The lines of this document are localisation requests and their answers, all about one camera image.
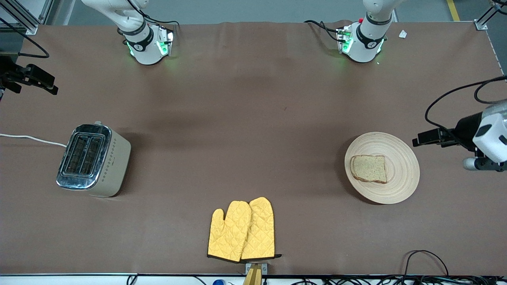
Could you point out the small white paper scrap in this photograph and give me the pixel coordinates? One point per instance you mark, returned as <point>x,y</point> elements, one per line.
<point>403,34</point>

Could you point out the round wooden plate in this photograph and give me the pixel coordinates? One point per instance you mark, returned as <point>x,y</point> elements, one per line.
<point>402,174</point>

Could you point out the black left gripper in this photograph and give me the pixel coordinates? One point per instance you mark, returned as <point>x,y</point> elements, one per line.
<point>466,129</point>

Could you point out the cream chrome two-slot toaster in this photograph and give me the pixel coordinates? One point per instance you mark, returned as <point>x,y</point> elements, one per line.
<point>113,166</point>

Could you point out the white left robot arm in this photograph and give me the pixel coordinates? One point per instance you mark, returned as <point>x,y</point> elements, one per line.
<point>366,47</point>

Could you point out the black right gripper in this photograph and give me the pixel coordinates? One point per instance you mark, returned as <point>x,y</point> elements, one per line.
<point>8,71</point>

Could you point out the brown toast slice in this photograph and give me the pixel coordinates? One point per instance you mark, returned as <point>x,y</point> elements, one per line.
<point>368,169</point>

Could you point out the small metal bracket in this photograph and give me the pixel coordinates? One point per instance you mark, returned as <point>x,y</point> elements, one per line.
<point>264,269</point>

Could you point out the yellow quilted oven mitt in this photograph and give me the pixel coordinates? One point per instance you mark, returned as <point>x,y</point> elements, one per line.
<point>229,233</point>
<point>261,229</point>

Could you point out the white table edge rail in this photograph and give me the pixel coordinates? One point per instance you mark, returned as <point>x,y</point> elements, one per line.
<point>79,280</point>

